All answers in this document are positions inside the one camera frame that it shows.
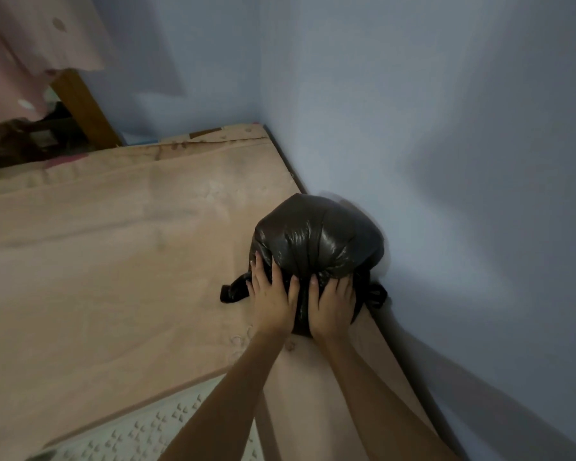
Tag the person's left hand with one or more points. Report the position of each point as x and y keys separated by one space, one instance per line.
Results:
x=269 y=302

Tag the person's right hand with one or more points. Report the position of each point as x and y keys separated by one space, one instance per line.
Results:
x=330 y=312

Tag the person's right thumb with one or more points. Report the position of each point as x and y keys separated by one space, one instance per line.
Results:
x=314 y=288

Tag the person's left middle finger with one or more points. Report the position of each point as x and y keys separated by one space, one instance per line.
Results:
x=258 y=266

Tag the person's left thumb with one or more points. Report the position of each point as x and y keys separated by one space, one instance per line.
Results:
x=294 y=288

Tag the black plastic bag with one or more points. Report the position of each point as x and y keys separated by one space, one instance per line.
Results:
x=317 y=235

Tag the person's left forearm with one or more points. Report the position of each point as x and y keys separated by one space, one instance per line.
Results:
x=230 y=398

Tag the person's right forearm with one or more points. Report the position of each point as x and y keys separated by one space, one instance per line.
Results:
x=374 y=403

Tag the plywood bed board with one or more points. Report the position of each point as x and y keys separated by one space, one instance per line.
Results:
x=125 y=264

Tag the white patterned mattress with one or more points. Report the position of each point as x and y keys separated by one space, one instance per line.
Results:
x=149 y=429

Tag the pink curtain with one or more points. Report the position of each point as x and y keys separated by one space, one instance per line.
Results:
x=24 y=52

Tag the brown wooden post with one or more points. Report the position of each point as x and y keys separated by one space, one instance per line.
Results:
x=84 y=110

